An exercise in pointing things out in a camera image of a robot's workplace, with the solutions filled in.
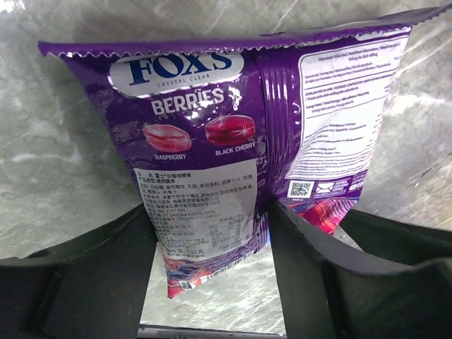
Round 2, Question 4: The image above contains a black base frame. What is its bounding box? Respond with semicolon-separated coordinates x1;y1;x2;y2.
137;324;287;339

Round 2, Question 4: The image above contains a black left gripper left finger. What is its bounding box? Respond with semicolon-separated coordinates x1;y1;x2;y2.
1;206;157;338

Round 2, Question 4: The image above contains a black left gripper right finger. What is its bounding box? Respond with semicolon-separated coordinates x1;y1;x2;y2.
268;201;451;338

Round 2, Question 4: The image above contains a purple Fox's berries bag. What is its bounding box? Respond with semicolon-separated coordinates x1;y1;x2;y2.
38;6;446;298

